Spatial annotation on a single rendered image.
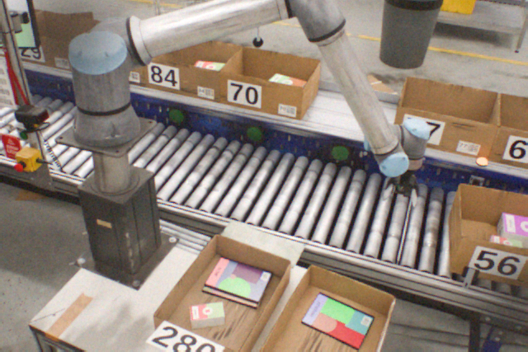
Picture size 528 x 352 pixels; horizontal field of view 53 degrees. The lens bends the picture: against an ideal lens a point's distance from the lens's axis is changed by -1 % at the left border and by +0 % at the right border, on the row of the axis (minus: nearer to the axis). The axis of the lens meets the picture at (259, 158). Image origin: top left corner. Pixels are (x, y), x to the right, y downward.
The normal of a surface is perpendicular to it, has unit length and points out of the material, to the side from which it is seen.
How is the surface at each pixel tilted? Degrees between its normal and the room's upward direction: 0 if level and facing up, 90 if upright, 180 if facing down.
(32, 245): 0
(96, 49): 2
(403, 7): 90
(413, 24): 95
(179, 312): 1
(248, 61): 90
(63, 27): 89
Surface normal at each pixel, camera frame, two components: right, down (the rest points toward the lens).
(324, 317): 0.03, -0.81
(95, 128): -0.11, 0.21
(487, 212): -0.25, 0.55
